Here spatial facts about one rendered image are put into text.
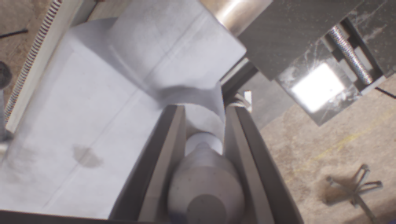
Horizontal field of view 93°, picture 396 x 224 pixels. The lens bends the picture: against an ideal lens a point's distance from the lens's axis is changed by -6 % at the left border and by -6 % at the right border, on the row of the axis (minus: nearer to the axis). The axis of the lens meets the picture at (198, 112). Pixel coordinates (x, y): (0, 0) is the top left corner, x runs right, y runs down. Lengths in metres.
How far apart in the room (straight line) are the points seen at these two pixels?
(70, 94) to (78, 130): 0.04
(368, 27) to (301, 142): 1.38
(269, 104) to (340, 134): 1.46
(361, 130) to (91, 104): 1.94
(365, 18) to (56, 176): 0.57
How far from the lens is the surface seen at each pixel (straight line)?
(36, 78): 0.65
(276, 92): 0.49
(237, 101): 0.46
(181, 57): 0.16
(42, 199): 0.31
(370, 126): 2.02
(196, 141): 0.16
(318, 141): 1.88
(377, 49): 0.57
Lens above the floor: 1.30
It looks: 61 degrees down
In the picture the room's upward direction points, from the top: 176 degrees counter-clockwise
